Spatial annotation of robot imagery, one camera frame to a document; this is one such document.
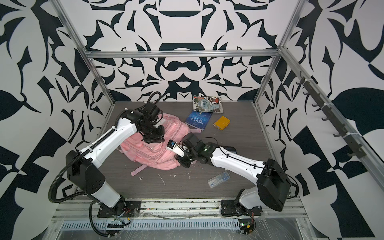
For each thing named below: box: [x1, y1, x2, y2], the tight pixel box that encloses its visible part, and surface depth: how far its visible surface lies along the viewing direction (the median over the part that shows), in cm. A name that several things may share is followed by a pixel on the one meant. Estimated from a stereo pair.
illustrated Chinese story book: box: [193, 95, 224, 114], surface depth 121 cm
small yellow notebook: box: [213, 115, 231, 131], surface depth 107 cm
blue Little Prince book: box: [185, 110, 213, 131], surface depth 111 cm
